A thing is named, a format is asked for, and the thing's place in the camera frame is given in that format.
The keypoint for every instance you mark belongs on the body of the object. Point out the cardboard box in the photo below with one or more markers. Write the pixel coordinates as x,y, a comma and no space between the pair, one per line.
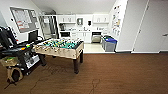
9,61

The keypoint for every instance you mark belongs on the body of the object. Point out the white room door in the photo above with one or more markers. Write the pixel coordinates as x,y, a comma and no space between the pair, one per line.
151,26

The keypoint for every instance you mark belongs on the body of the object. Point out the black built-in microwave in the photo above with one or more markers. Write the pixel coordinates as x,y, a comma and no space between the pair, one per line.
65,34

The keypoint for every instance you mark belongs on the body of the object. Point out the white three-drawer unit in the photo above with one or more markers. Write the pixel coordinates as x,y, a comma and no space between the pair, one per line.
74,35

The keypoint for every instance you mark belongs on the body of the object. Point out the grey bin with green lid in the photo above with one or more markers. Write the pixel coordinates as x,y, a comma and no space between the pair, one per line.
106,38

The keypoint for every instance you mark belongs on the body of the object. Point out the black computer monitor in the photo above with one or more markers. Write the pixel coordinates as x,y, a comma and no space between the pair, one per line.
33,36

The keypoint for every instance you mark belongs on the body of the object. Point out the grey bin with blue lid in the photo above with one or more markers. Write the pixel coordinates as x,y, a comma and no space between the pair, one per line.
110,45

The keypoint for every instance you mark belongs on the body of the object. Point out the large colourful wall poster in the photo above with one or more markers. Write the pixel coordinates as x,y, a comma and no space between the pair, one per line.
116,20

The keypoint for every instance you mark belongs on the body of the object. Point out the white under-sink cabinet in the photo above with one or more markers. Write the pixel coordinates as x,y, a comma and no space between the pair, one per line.
84,37

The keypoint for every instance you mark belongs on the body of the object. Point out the green foosball table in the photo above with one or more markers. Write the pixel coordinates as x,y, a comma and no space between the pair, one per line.
61,50

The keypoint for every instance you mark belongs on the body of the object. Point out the brown backpack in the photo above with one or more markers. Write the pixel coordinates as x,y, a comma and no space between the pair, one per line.
14,75

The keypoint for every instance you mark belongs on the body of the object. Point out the black soap dispenser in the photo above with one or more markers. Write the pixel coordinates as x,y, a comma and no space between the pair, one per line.
89,23

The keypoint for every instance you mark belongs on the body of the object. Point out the white upper wall cabinet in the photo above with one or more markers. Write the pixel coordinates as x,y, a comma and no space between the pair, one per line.
100,18

